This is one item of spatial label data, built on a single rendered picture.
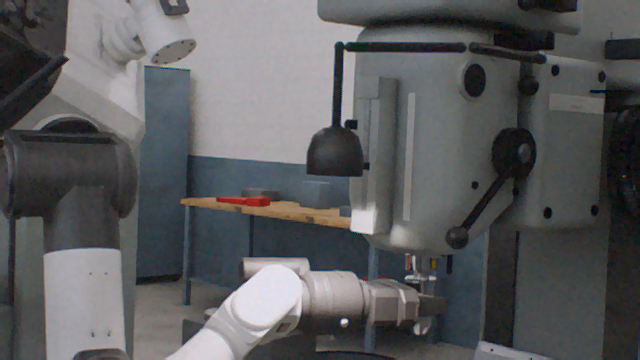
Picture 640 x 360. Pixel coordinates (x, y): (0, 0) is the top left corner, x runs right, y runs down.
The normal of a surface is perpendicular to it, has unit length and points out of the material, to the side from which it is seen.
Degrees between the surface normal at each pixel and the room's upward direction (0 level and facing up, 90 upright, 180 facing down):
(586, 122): 90
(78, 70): 59
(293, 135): 90
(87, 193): 72
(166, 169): 90
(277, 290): 53
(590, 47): 90
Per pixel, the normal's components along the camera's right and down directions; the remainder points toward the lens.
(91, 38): 0.77, -0.47
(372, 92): -0.73, 0.00
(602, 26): 0.69, 0.07
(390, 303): 0.36, 0.07
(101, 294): 0.59, -0.22
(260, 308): 0.32, -0.55
